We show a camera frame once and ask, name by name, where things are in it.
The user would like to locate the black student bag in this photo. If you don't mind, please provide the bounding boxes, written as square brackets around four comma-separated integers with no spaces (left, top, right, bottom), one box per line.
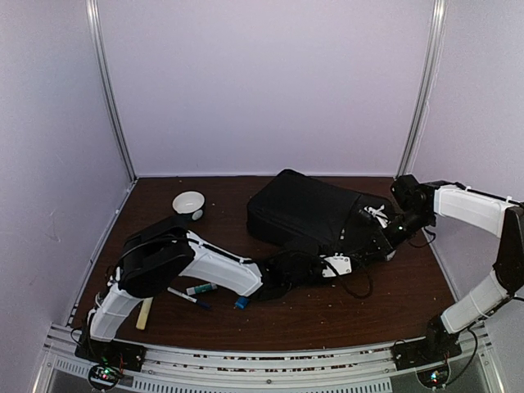
[246,169,395,261]

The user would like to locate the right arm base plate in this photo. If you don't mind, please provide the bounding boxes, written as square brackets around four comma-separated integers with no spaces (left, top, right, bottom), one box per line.
[391,339,462,371]

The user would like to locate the yellow highlighter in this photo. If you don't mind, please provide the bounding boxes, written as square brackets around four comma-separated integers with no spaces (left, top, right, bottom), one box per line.
[135,297,153,331]

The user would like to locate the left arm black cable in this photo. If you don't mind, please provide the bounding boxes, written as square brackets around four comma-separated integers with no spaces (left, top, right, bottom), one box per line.
[108,235,374,300]

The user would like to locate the white blue pen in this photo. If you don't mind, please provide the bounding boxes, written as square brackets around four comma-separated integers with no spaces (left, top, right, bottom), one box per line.
[167,287,211,309]

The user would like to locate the green white glue stick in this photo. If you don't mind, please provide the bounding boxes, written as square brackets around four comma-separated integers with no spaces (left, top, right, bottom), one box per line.
[186,282,218,296]

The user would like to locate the blue black highlighter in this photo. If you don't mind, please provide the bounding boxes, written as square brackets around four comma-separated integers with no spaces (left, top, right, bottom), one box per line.
[234,296,250,309]

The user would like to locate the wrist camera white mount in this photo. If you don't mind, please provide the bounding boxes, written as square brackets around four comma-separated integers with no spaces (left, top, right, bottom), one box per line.
[322,255,353,278]
[364,205,390,228]

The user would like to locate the aluminium front rail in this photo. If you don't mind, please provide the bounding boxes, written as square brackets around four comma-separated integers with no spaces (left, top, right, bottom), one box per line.
[32,323,504,393]

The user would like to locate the right aluminium corner post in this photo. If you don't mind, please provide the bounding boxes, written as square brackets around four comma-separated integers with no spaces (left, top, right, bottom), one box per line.
[395,0,448,178]

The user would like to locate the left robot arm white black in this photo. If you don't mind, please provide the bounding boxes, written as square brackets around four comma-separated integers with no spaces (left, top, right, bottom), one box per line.
[84,216,327,364]

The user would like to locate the aluminium corner post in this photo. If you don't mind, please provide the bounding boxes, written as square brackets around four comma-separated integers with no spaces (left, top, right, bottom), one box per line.
[84,0,138,190]
[395,0,448,178]

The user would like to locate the white black ceramic bowl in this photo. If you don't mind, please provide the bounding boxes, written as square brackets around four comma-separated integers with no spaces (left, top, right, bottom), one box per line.
[172,191,206,222]

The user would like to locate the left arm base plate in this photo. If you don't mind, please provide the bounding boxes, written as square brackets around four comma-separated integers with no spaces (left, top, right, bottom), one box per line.
[75,341,147,372]

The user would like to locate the left aluminium corner post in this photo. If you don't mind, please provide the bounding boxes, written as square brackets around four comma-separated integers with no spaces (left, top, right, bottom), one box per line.
[84,0,138,190]

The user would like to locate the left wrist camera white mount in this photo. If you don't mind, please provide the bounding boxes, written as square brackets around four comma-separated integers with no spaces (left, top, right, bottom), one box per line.
[322,255,353,278]

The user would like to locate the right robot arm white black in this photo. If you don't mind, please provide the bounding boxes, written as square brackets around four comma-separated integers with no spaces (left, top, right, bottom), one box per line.
[363,174,523,362]

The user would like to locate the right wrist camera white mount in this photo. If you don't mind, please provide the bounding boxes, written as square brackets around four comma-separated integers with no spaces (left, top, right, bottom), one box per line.
[364,205,390,228]

